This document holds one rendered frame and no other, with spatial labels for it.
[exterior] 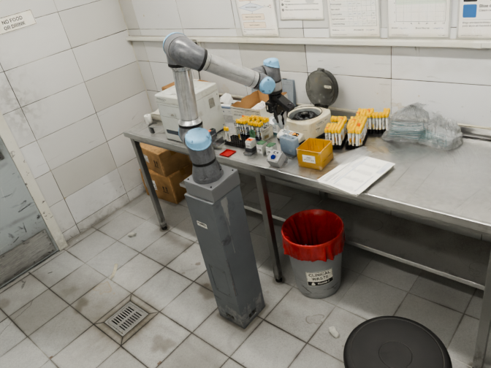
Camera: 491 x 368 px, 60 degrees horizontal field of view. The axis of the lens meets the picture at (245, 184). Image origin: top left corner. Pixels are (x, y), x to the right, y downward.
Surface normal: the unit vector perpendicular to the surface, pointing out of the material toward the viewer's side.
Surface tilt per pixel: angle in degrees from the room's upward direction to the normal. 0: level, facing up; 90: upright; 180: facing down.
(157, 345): 0
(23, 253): 90
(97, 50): 90
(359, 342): 2
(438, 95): 90
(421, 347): 2
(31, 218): 90
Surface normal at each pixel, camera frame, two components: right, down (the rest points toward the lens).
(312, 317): -0.17, -0.84
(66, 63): 0.75, 0.22
